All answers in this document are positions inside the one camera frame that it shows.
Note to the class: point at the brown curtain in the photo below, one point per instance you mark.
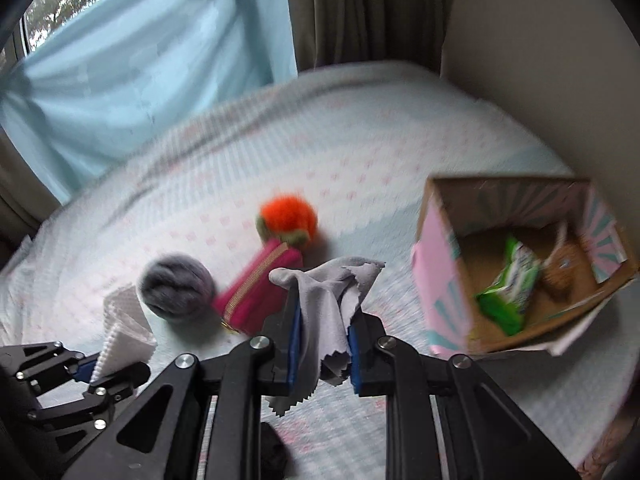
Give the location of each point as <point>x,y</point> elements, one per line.
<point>370,10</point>

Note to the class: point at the green snack packet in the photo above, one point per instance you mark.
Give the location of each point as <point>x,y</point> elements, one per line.
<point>510,285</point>

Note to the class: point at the white paper towel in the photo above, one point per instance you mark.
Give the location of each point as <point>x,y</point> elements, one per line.
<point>124,330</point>

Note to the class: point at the light blue curtain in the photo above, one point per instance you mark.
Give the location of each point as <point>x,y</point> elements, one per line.
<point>150,70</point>

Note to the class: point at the white patterned bedspread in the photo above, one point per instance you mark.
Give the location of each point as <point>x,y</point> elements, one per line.
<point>300,160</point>

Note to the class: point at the grey fluffy pompom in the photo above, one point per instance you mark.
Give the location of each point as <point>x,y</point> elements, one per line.
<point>176,285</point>

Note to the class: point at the pink zipper pouch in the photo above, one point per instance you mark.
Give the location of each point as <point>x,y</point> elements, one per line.
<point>255,290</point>

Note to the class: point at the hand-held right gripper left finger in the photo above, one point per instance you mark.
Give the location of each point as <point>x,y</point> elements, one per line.
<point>294,355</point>

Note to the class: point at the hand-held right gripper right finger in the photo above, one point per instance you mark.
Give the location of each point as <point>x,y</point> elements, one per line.
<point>356,362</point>

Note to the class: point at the brown knitted toy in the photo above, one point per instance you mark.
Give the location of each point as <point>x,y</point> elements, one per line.
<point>559,270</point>

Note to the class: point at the grey microfibre cloth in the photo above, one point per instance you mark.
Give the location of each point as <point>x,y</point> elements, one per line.
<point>325,305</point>

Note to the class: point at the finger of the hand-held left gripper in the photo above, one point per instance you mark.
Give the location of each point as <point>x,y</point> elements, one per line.
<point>83,371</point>
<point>112,389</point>

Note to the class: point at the pink patterned bed sheet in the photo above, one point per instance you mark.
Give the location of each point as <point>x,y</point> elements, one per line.
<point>602,452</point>

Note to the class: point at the orange and green fluffy pompom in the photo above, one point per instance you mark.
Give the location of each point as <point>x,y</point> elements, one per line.
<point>287,220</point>

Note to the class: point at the pink and teal cardboard box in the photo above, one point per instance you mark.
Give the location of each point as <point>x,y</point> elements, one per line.
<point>450,280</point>

